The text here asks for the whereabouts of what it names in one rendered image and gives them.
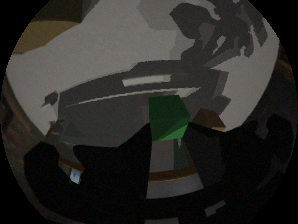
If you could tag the small green block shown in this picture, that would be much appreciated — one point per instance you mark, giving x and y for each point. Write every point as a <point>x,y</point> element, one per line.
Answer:
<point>168,117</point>

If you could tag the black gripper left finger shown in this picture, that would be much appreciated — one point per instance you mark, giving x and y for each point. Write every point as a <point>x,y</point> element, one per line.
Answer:
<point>132,158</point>

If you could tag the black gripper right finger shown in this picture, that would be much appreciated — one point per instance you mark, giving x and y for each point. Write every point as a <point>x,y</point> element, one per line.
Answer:
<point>210,148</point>

